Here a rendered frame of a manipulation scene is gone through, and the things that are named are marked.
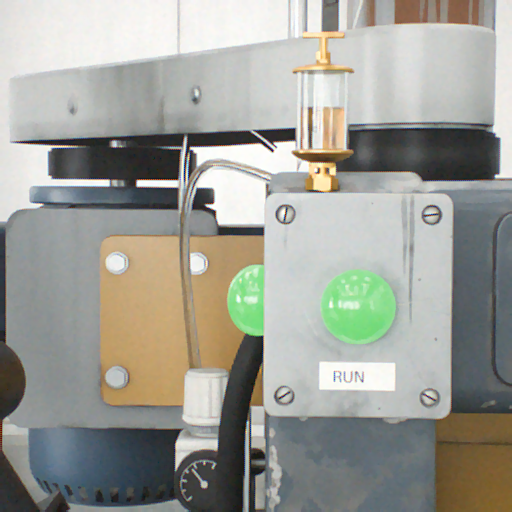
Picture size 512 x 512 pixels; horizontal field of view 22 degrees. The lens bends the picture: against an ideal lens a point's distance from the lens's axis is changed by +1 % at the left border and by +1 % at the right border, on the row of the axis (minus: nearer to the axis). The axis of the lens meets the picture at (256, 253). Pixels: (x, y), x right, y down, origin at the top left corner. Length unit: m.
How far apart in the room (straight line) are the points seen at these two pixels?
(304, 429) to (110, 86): 0.40
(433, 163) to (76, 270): 0.37
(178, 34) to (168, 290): 4.88
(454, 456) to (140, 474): 0.26
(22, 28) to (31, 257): 4.93
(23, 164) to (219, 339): 4.92
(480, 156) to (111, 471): 0.44
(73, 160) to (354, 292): 0.54
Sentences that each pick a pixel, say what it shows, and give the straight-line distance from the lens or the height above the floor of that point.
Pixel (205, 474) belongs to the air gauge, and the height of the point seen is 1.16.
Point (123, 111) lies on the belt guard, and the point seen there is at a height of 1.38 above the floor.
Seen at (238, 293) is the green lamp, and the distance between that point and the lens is 0.53.
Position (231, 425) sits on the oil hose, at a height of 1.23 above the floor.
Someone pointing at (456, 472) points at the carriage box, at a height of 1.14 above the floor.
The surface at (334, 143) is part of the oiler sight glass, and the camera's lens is 0.59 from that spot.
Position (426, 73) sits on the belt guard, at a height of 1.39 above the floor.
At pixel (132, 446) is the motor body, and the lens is 1.01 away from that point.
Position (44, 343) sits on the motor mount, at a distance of 0.98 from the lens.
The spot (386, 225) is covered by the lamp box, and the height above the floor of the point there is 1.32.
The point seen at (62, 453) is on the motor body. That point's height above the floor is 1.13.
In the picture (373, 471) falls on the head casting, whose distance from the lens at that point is 0.58.
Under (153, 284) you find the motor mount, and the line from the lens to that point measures 0.95.
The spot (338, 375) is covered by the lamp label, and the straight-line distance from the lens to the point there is 0.52.
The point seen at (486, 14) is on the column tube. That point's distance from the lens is 1.08.
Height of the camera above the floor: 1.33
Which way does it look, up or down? 3 degrees down
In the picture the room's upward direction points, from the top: straight up
